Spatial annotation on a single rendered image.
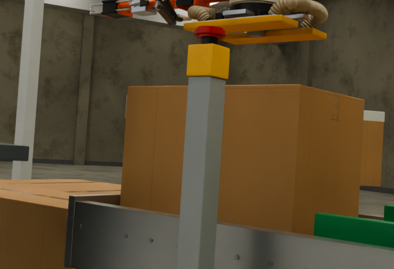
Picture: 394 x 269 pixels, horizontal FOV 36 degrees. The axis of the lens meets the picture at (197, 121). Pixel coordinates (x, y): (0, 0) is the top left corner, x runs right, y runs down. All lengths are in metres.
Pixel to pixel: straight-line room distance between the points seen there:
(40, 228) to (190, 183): 0.98
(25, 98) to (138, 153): 3.77
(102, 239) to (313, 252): 0.65
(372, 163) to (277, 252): 2.02
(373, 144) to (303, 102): 1.86
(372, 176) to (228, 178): 1.83
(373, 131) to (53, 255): 1.91
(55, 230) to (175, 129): 0.61
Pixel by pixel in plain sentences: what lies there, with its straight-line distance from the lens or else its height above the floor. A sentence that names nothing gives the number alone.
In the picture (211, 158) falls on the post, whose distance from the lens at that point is 1.31.
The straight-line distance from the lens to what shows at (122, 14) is 2.26.
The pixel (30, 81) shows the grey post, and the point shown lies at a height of 1.24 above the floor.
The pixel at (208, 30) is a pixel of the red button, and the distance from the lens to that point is 1.33.
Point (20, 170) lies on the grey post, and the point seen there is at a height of 0.46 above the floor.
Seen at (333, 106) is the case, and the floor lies 0.91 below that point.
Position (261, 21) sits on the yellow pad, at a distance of 1.73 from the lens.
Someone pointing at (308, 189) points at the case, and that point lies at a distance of 1.60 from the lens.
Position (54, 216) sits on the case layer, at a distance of 2.14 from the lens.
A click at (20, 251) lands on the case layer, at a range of 2.29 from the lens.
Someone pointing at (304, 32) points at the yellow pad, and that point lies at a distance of 1.87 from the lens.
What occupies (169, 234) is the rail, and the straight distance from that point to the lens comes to 1.60.
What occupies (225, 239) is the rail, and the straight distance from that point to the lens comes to 1.49.
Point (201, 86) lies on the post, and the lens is 1.32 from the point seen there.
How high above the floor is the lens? 0.78
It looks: 2 degrees up
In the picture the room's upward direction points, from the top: 4 degrees clockwise
